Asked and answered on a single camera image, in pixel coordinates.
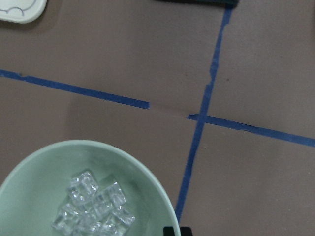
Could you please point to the green bowl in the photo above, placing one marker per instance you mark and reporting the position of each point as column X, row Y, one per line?
column 36, row 188

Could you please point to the cream bear tray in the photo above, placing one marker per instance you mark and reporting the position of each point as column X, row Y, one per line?
column 21, row 11

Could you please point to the ice cubes in green bowl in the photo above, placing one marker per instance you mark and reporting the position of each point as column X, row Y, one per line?
column 94, row 208

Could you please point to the grey folded cloth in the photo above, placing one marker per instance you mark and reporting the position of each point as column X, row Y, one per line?
column 221, row 3

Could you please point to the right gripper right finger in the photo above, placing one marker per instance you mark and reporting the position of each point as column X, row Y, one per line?
column 186, row 231

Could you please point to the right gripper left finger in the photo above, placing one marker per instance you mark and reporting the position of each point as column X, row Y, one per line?
column 168, row 231

